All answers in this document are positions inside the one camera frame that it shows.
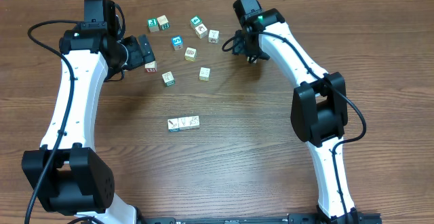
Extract plain wooden block yellow edge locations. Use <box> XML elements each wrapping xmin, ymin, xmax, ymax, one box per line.
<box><xmin>208</xmin><ymin>30</ymin><xmax>220</xmax><ymax>43</ymax></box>

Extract wooden block blue side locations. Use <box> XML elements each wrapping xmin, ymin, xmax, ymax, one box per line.
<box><xmin>167</xmin><ymin>118</ymin><xmax>180</xmax><ymax>132</ymax></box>

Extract wooden letter A block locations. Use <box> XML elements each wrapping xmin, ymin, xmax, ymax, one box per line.
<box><xmin>178</xmin><ymin>117</ymin><xmax>190</xmax><ymax>130</ymax></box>

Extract wooden block with drawing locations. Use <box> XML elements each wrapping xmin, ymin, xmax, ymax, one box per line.
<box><xmin>189</xmin><ymin>115</ymin><xmax>200</xmax><ymax>129</ymax></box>

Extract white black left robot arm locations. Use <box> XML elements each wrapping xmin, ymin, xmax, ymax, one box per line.
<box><xmin>22</xmin><ymin>0</ymin><xmax>155</xmax><ymax>223</ymax></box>

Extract wooden block red side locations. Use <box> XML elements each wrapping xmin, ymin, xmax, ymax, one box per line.
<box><xmin>144</xmin><ymin>60</ymin><xmax>157</xmax><ymax>73</ymax></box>

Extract green letter block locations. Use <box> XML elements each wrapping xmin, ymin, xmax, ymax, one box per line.
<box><xmin>147</xmin><ymin>18</ymin><xmax>159</xmax><ymax>33</ymax></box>

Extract wooden block dark green side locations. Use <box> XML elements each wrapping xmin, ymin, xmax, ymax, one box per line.
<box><xmin>157</xmin><ymin>15</ymin><xmax>170</xmax><ymax>31</ymax></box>

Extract blue number five block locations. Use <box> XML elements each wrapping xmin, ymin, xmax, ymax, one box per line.
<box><xmin>171</xmin><ymin>35</ymin><xmax>183</xmax><ymax>50</ymax></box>

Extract wooden block beside four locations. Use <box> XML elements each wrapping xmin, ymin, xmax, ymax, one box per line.
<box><xmin>195</xmin><ymin>24</ymin><xmax>208</xmax><ymax>39</ymax></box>

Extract wooden block yellow pattern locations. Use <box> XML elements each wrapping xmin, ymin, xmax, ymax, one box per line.
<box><xmin>184</xmin><ymin>48</ymin><xmax>197</xmax><ymax>62</ymax></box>

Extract wooden block lower yellow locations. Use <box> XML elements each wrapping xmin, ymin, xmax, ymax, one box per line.
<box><xmin>199</xmin><ymin>67</ymin><xmax>211</xmax><ymax>81</ymax></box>

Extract green number four block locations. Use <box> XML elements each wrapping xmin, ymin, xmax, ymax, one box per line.
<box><xmin>190</xmin><ymin>15</ymin><xmax>203</xmax><ymax>29</ymax></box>

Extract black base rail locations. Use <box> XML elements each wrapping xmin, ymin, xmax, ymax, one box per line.
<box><xmin>138</xmin><ymin>212</ymin><xmax>382</xmax><ymax>224</ymax></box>

